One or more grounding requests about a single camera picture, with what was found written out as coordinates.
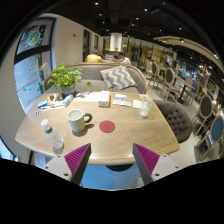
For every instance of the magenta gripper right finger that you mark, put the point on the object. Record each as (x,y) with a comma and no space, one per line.
(146,161)

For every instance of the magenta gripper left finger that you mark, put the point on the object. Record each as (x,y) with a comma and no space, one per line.
(77,161)

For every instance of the clear plastic water bottle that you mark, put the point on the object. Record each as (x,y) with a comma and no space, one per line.
(52,135)

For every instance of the red round coaster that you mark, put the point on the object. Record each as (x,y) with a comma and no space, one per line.
(107,126)

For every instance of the white paper card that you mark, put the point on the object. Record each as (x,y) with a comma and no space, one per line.
(137,104)

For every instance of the blue white small box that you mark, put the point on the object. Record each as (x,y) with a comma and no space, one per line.
(67,100)

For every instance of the clear drinking glass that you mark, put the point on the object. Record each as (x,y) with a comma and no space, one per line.
(144,109)

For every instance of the white tissue box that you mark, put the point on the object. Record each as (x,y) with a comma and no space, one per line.
(104,99)

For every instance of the white leaflet with blue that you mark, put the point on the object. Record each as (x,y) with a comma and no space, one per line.
(121,100)

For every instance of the blue round-back wooden chair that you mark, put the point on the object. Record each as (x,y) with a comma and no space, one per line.
(212,136)

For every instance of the grey upholstered sofa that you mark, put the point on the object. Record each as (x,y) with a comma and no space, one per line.
(93,81)

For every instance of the green potted plant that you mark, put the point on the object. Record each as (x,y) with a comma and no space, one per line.
(66,77)

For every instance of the grey chevron cushion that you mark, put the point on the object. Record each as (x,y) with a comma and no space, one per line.
(118,78)

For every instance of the grey round-back wooden chair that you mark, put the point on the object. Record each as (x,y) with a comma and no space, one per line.
(169,80)

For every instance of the person in white shirt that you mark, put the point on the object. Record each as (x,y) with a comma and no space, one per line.
(123,59)

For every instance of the person in yellow shirt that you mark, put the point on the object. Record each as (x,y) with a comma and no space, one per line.
(93,58)

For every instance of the white round pillar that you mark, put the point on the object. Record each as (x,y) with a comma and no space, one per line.
(115,41)

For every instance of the white mug green handle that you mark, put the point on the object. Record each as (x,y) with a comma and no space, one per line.
(78,119)

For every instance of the wall food poster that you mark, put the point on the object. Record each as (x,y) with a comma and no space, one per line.
(38,33)

